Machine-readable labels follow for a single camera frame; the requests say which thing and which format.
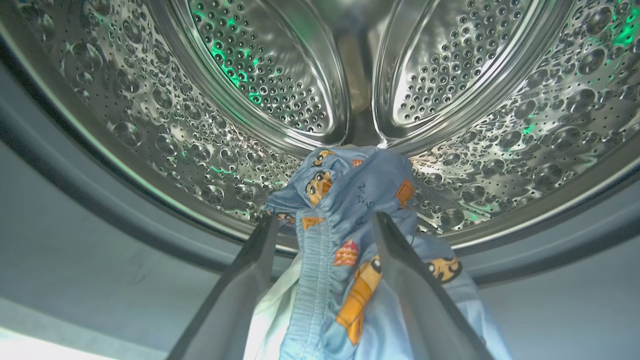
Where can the white washing machine body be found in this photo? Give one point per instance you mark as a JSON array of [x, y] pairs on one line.
[[40, 347]]

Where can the steel washing machine drum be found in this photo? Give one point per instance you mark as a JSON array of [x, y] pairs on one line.
[[150, 125]]

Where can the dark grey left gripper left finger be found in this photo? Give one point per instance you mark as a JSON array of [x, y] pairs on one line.
[[235, 310]]

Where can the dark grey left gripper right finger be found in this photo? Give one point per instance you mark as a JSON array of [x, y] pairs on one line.
[[420, 300]]

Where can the grey rubber door gasket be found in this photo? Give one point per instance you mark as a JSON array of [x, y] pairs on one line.
[[75, 260]]

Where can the cream plain garment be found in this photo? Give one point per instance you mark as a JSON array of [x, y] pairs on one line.
[[270, 320]]

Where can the blue cartoon print pyjama pants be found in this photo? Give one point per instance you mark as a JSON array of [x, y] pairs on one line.
[[360, 200]]

